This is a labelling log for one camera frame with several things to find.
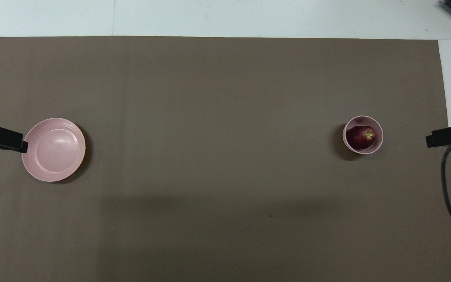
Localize red apple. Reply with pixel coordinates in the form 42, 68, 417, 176
346, 125, 376, 150

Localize pink plate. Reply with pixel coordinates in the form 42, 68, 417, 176
21, 118, 86, 183

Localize pink bowl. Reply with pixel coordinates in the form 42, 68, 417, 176
342, 115, 384, 155

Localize brown table mat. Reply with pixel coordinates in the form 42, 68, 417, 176
0, 36, 451, 282

